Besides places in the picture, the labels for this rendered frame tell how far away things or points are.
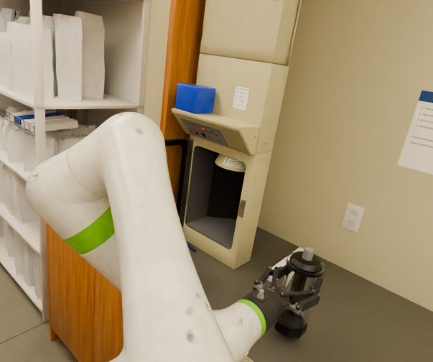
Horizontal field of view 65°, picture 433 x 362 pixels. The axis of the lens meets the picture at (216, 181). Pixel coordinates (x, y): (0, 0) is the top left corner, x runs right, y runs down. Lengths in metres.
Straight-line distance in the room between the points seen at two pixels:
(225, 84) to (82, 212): 0.76
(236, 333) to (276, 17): 0.89
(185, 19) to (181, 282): 1.07
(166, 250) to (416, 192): 1.14
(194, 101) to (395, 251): 0.97
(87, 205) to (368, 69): 1.15
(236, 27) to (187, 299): 0.98
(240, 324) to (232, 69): 0.83
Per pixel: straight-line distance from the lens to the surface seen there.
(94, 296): 1.72
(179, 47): 1.33
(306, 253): 0.98
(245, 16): 1.22
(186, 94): 1.22
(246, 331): 0.75
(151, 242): 0.45
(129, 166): 0.54
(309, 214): 1.61
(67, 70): 2.13
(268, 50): 1.15
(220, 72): 1.26
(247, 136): 1.10
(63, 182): 0.65
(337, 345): 1.19
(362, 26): 1.50
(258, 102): 1.16
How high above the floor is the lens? 1.69
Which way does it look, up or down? 19 degrees down
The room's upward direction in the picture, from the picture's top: 9 degrees clockwise
